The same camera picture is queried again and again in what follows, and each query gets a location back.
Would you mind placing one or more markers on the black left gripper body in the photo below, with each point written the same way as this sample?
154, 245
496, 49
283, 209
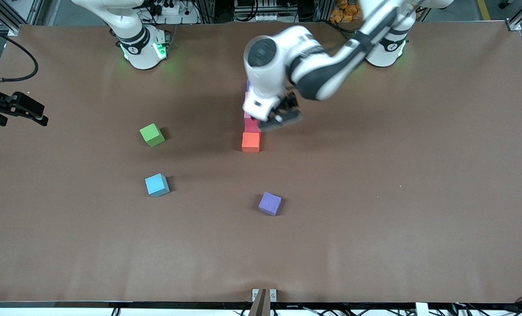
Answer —
290, 102

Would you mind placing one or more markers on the magenta red foam block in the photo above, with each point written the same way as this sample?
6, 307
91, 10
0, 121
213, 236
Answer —
250, 126

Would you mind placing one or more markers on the orange foam block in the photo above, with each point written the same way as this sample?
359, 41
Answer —
250, 141

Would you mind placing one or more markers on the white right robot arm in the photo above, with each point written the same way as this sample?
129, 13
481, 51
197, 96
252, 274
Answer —
140, 52

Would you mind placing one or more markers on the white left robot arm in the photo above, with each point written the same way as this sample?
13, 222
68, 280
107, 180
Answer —
313, 61

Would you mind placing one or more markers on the grey equipment box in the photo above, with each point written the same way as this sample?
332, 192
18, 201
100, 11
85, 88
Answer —
258, 11

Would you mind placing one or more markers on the pile of orange packets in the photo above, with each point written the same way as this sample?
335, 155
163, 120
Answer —
344, 11

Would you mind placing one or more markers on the green foam block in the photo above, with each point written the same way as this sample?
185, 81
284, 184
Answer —
152, 134

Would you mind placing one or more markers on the light blue foam block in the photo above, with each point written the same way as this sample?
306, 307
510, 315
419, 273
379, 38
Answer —
156, 184

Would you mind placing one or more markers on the white power strip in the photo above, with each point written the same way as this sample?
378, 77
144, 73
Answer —
168, 8

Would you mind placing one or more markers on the brown paper table cover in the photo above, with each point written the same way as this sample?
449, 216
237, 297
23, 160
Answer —
375, 245

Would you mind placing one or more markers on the white tag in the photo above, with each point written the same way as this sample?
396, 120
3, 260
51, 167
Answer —
422, 309

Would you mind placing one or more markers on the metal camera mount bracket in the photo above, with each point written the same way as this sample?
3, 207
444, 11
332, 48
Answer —
263, 300

